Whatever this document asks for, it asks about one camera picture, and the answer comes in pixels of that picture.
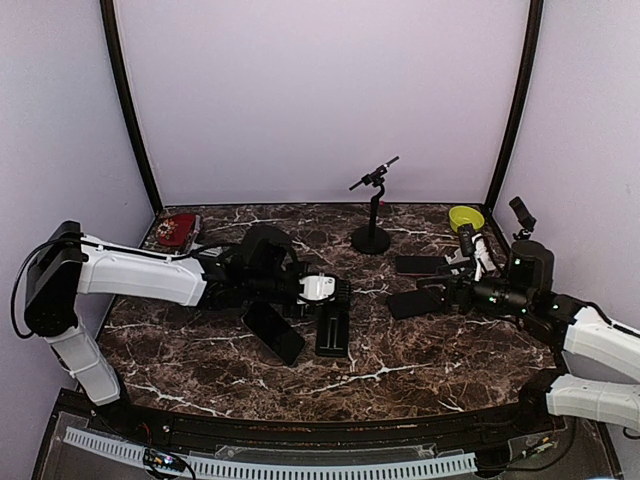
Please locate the black front tripod phone stand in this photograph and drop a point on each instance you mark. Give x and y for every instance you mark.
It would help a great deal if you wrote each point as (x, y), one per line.
(525, 219)

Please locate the purple phone in clear case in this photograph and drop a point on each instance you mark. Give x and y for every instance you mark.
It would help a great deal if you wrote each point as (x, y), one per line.
(197, 227)

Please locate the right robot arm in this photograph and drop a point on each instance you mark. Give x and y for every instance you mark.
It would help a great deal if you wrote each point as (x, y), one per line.
(563, 323)

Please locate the black phone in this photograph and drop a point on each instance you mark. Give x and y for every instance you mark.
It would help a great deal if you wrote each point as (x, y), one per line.
(274, 332)

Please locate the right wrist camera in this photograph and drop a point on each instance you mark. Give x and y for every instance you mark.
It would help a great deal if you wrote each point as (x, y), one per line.
(466, 233)

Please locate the dark phone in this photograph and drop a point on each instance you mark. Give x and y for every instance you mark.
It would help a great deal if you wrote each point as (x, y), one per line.
(406, 305)
(419, 265)

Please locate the white cable duct strip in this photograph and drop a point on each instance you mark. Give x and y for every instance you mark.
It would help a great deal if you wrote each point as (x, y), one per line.
(272, 465)

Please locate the lime green plastic bowl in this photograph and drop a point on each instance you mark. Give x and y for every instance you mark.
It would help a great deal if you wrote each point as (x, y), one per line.
(462, 215)

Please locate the red patterned round plate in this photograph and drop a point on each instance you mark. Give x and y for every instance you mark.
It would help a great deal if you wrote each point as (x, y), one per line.
(174, 231)

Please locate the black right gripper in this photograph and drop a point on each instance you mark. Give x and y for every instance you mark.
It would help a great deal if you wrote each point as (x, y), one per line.
(454, 285)

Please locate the black rear gooseneck phone stand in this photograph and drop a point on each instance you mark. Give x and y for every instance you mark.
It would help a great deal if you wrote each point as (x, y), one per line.
(372, 239)

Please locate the grey small phone stand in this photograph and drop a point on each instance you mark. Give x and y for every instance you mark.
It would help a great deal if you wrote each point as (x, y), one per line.
(482, 262)

